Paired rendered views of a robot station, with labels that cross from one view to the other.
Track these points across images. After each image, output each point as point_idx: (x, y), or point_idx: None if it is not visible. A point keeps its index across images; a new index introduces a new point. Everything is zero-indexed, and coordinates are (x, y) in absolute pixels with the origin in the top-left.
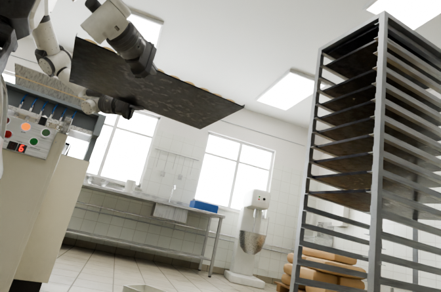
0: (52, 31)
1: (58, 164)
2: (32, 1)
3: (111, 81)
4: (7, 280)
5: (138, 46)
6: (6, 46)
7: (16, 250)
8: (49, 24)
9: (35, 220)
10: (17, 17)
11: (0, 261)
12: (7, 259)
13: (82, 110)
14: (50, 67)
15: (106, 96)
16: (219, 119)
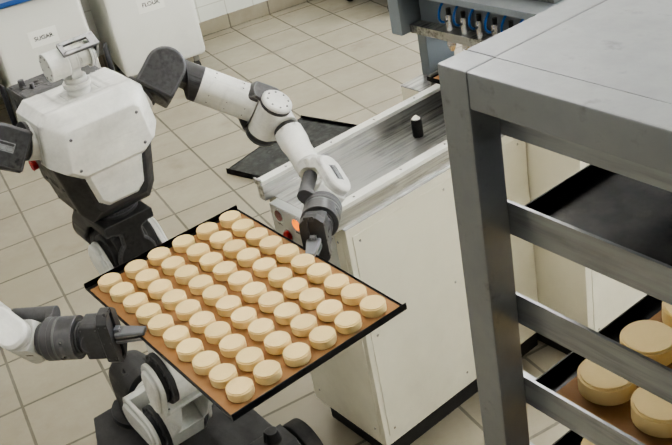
0: (217, 95)
1: (528, 145)
2: (87, 196)
3: None
4: (376, 412)
5: (65, 356)
6: (121, 240)
7: (368, 382)
8: (204, 93)
9: (368, 350)
10: (95, 218)
11: (362, 388)
12: (366, 389)
13: (525, 19)
14: (256, 144)
15: (304, 204)
16: (322, 362)
